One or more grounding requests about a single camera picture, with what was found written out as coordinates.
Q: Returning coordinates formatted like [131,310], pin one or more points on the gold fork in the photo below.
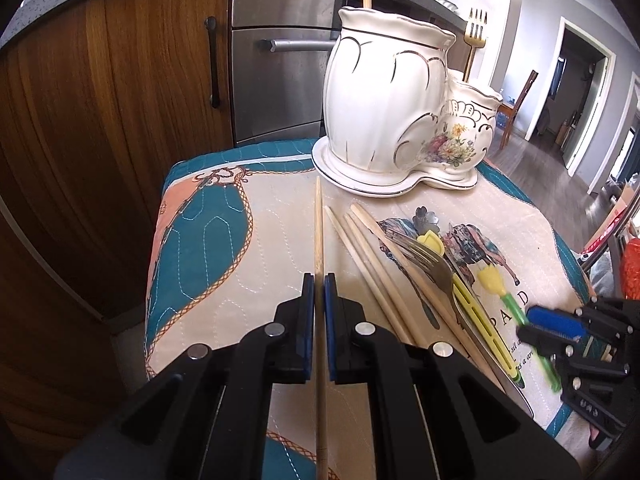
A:
[475,35]

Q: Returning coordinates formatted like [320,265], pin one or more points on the yellow plastic fork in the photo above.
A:
[475,310]

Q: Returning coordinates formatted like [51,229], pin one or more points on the stainless steel dishwasher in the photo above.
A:
[280,95]

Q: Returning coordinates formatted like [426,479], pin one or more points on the orange object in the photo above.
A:
[631,270]

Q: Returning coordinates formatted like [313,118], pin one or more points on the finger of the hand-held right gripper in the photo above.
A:
[555,322]
[540,341]

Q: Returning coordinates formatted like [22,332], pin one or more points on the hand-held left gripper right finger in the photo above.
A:
[330,312]

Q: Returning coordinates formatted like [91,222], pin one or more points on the white ceramic utensil holder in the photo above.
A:
[380,110]

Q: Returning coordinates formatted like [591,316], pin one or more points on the wooden cabinet door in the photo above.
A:
[125,85]

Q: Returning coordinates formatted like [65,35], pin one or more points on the wooden chair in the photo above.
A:
[520,105]

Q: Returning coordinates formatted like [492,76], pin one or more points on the silver fork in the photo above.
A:
[440,275]

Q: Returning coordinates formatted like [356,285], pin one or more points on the cardboard box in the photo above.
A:
[617,215]

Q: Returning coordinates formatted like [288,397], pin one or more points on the white door frame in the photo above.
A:
[631,125]
[562,85]

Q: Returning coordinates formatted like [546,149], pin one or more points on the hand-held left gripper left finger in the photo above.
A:
[307,312]

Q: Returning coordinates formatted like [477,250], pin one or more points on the grey flower-shaped spoon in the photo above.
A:
[426,217]

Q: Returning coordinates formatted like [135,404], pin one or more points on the printed quilted cloth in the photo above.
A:
[225,270]

